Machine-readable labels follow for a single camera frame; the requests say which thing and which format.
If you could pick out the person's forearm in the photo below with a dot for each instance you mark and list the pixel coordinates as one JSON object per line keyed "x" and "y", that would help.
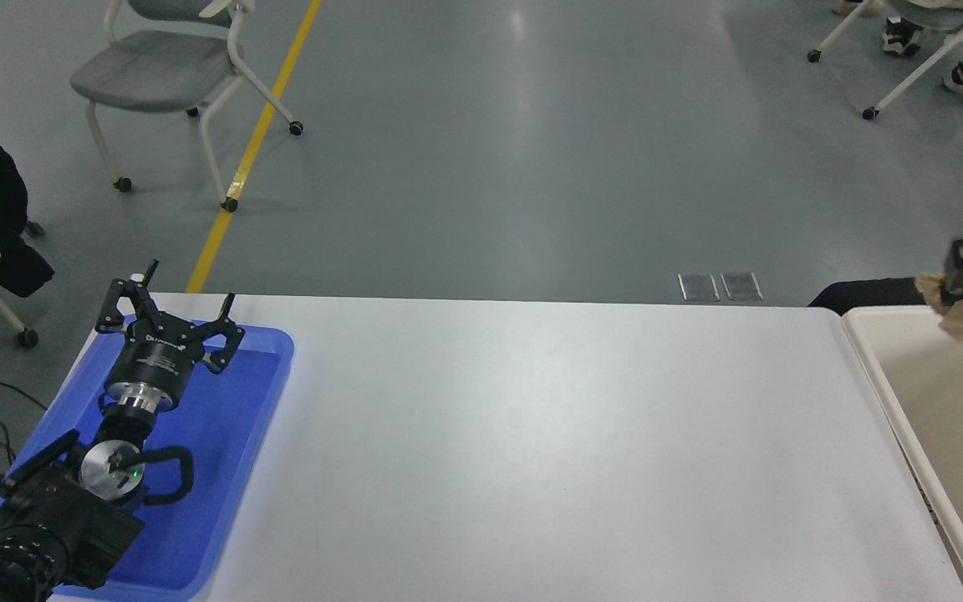
{"x": 866, "y": 294}

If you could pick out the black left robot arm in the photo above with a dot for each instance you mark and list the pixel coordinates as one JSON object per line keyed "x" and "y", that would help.
{"x": 55, "y": 518}

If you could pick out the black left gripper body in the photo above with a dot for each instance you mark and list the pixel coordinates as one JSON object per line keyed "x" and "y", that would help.
{"x": 155, "y": 359}

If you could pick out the large pale plastic bin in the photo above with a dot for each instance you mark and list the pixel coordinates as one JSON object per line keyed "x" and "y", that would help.
{"x": 950, "y": 418}

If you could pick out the metal floor plate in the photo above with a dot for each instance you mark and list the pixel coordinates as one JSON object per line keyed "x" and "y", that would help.
{"x": 741, "y": 286}
{"x": 699, "y": 287}

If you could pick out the grey chair with white frame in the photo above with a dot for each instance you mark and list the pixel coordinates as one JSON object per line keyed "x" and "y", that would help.
{"x": 151, "y": 71}

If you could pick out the blue plastic tray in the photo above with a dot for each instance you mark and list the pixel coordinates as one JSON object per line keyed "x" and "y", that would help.
{"x": 222, "y": 435}

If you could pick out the white-framed chair on casters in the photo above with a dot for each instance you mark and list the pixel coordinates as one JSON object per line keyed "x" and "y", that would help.
{"x": 929, "y": 63}

